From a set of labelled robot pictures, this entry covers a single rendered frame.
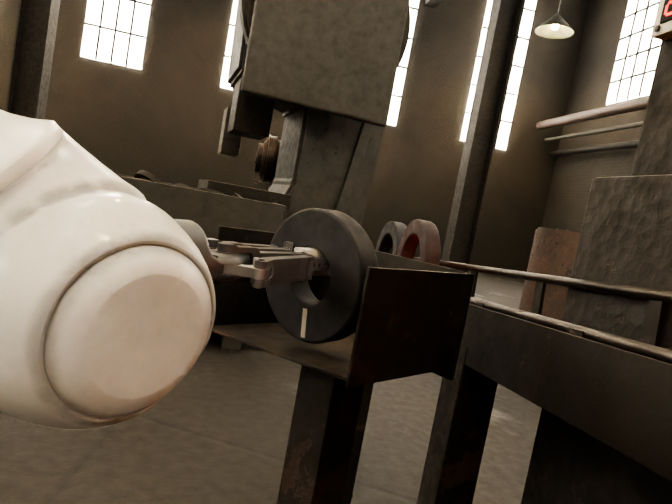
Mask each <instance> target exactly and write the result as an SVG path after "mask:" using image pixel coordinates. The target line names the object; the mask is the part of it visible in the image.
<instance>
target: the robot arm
mask: <svg viewBox="0 0 672 504"><path fill-rule="evenodd" d="M292 249H293V242H288V241H285V242H284V248H278V246H276V245H274V244H270V245H264V244H251V243H238V242H234V241H221V240H218V239H214V238H207V237H206V235H205V233H204V231H203V230H202V228H201V227H200V226H199V225H198V224H197V223H195V222H193V221H190V220H181V219H173V218H171V217H170V216H169V215H168V214H167V213H166V212H164V211H163V210H162V209H160V208H158V207H157V206H155V205H154V204H152V203H150V202H148V201H146V198H145V197H144V195H143V194H142V193H141V192H140V191H139V190H137V189H136V188H135V187H133V186H132V185H130V184H129V183H127V182H126V181H124V180H123V179H121V178H120V177H119V176H117V175H116V174H115V173H114V172H112V171H111V170H110V169H108V168H107V167H106V166H105V165H103V164H102V163H101V162H100V161H98V160H97V159H96V158H95V157H94V156H92V155H91V154H90V153H89V152H87V151H86V150H85V149H84V148H83V147H81V146H80V145H79V144H78V143H77V142H75V141H74V140H73V139H72V138H71V137H70V136H69V135H68V134H66V133H65V132H64V131H63V130H62V129H61V128H60V127H59V126H58V125H57V124H56V123H55V122H54V121H52V120H42V119H32V118H28V117H23V116H19V115H15V114H11V113H8V112H5V111H3V110H0V412H2V413H4V414H6V415H8V416H11V417H13V418H16V419H19V420H22V421H26V422H29V423H33V424H37V425H42V426H47V427H53V428H62V429H90V428H101V427H106V426H111V425H115V424H118V423H121V422H125V421H128V420H131V419H134V418H136V417H138V416H141V415H143V414H144V413H146V412H148V411H149V410H150V409H151V408H153V407H154V406H155V405H156V404H157V402H158V401H159V400H160V399H161V398H163V397H164V396H166V395H167V394H168V393H169V392H170V391H172V390H173V389H174V388H175V387H176V386H177V385H178V384H179V383H180V382H181V381H182V380H183V379H184V377H185V376H186V375H187V374H188V372H189V371H190V370H191V368H192V367H193V365H194V364H195V362H196V361H197V359H198V357H199V356H200V355H201V353H202V352H203V350H204V349H205V347H206V345H207V343H208V341H209V339H210V336H211V333H212V329H213V325H214V320H215V311H216V298H215V290H214V285H213V284H215V285H232V284H233V283H235V282H250V283H252V285H251V286H252V287H254V288H257V289H261V288H265V287H267V286H269V285H274V284H281V283H289V282H297V281H298V282H302V283H304V280H311V279H312V276H330V269H329V265H328V262H327V260H326V258H325V256H324V255H323V253H322V252H321V251H319V250H318V249H315V248H303V247H295V248H294V252H292ZM212 280H213V281H212Z"/></svg>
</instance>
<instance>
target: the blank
mask: <svg viewBox="0 0 672 504"><path fill-rule="evenodd" d="M285 241H288V242H293V249H292V252H294V248H295V247H303V248H315V249H318V250H319V251H321V252H322V253H323V255H324V256H325V258H326V260H327V262H328V265H329V269H330V284H329V288H328V291H327V293H326V295H325V296H324V298H323V299H322V300H321V301H319V300H318V299H317V298H316V297H315V296H314V295H313V293H312V292H311V290H310V287H309V284H308V280H304V283H302V282H298V281H297V282H289V283H281V284H274V285H269V286H267V287H266V291H267V296H268V300H269V303H270V306H271V309H272V311H273V313H274V315H275V317H276V319H277V320H278V322H279V323H280V324H281V326H282V327H283V328H284V329H285V330H286V331H287V332H288V333H289V334H290V335H292V336H293V337H295V338H296V339H298V340H301V341H303V342H306V343H311V344H320V343H326V342H332V341H338V340H342V339H344V338H346V337H348V336H350V335H352V334H353V333H354V332H356V326H357V321H358V316H359V310H360V305H361V300H362V294H363V289H364V284H365V278H366V273H367V268H368V267H378V263H377V258H376V254H375V250H374V247H373V245H372V243H371V240H370V238H369V237H368V235H367V233H366V232H365V230H364V229H363V228H362V227H361V225H360V224H359V223H358V222H357V221H355V220H354V219H353V218H352V217H350V216H349V215H347V214H345V213H343V212H340V211H336V210H329V209H320V208H308V209H304V210H301V211H299V212H297V213H295V214H293V215H292V216H290V217H289V218H288V219H286V220H285V221H284V222H283V224H282V225H281V226H280V227H279V229H278V230H277V232H276V233H275V235H274V237H273V239H272V241H271V244H274V245H276V246H278V248H284V242H285Z"/></svg>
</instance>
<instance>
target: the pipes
mask: <svg viewBox="0 0 672 504"><path fill-rule="evenodd" d="M648 98H649V96H648V97H643V98H639V99H635V100H630V101H626V102H622V103H617V104H613V105H609V106H604V107H600V108H596V109H591V110H587V111H583V112H578V113H574V114H570V115H565V116H561V117H557V118H552V119H548V120H544V121H539V122H537V124H536V128H537V129H538V130H544V129H549V128H554V127H559V126H564V125H569V124H574V123H579V122H584V121H589V120H594V119H599V118H604V117H609V116H614V115H619V114H624V113H629V112H634V111H639V110H644V109H646V107H647V103H648ZM642 125H643V121H642V122H636V123H630V124H624V125H618V126H613V127H607V128H601V129H595V130H589V131H584V132H578V133H572V134H566V135H560V136H555V137H549V138H545V139H544V141H545V142H549V141H555V140H561V139H567V138H574V137H580V136H586V135H592V134H599V133H605V132H611V131H617V130H624V129H630V128H636V127H642ZM638 142H639V140H634V141H626V142H618V143H610V144H602V145H595V146H587V147H579V148H571V149H563V150H555V151H550V153H549V155H550V156H551V157H554V156H563V155H572V154H582V153H591V152H600V151H609V150H618V149H627V148H637V147H638Z"/></svg>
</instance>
